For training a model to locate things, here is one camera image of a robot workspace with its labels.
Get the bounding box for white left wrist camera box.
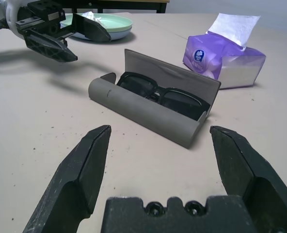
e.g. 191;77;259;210
0;0;29;37

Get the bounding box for white tissue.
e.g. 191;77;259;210
81;11;103;25

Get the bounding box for light green plate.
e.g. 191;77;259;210
60;13;134;33

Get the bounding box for grey glasses case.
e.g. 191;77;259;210
88;48;222;150

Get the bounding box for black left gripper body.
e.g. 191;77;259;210
15;0;76;39

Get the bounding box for purple tissue pack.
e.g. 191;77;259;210
182;13;267;90

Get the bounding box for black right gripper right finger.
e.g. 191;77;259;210
209;125;287;233

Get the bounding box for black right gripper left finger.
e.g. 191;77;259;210
22;125;112;233

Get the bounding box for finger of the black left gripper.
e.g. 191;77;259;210
72;13;112;43
23;28;78;63

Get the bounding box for wooden side table black frame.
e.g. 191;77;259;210
61;0;171;14

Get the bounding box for black sunglasses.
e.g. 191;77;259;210
116;71;211;121

